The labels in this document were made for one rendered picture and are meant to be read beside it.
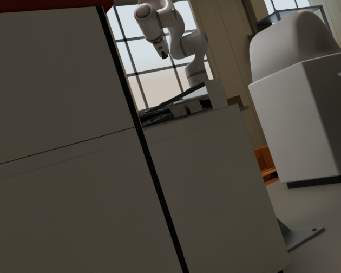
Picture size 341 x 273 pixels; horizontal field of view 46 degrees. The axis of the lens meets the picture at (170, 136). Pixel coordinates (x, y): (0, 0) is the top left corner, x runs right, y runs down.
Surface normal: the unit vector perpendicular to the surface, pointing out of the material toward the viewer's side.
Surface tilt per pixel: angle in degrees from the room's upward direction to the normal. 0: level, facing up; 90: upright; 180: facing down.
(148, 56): 90
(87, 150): 90
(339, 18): 90
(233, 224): 90
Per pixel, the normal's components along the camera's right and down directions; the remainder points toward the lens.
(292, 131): -0.79, 0.25
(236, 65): 0.51, -0.19
